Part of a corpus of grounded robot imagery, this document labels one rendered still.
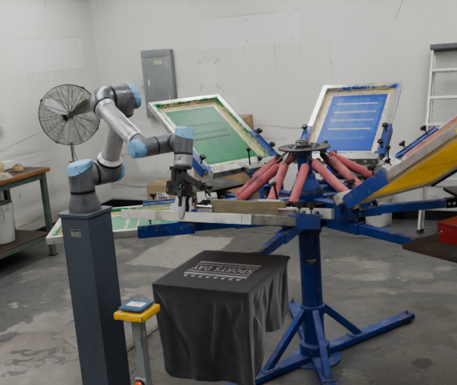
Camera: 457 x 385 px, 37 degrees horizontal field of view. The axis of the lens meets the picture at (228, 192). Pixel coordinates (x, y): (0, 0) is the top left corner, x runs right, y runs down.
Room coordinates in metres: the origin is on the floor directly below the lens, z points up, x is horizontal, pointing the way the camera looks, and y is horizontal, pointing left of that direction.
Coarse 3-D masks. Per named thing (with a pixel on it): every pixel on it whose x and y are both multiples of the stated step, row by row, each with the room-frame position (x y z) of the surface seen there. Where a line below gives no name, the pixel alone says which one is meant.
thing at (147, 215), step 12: (132, 216) 2.69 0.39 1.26; (144, 216) 2.66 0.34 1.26; (156, 216) 2.64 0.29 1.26; (168, 216) 2.61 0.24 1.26; (192, 216) 2.57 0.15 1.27; (204, 216) 2.54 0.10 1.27; (216, 216) 2.52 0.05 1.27; (228, 216) 2.50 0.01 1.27; (240, 216) 2.48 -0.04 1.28; (252, 216) 2.47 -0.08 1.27; (264, 216) 2.57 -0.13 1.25; (276, 216) 2.67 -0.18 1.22
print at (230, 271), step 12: (204, 264) 2.94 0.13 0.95; (216, 264) 2.92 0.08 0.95; (228, 264) 2.91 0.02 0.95; (240, 264) 2.90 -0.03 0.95; (252, 264) 2.88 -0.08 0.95; (192, 276) 2.79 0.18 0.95; (204, 276) 2.78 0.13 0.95; (216, 276) 2.77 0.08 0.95; (228, 276) 2.75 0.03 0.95; (240, 276) 2.74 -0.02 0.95
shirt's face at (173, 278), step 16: (208, 256) 3.06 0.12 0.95; (224, 256) 3.04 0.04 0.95; (240, 256) 3.02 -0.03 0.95; (256, 256) 3.00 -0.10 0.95; (272, 256) 2.98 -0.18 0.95; (176, 272) 2.86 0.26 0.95; (256, 272) 2.78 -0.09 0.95; (208, 288) 2.62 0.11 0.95; (224, 288) 2.61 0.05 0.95; (240, 288) 2.59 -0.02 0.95
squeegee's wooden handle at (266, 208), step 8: (216, 200) 3.18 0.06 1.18; (224, 200) 3.17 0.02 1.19; (232, 200) 3.15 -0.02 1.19; (240, 200) 3.13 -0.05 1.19; (216, 208) 3.17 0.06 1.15; (224, 208) 3.15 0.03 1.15; (232, 208) 3.13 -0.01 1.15; (240, 208) 3.12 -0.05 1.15; (248, 208) 3.10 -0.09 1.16; (256, 208) 3.08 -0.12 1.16; (264, 208) 3.06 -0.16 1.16; (272, 208) 3.05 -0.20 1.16
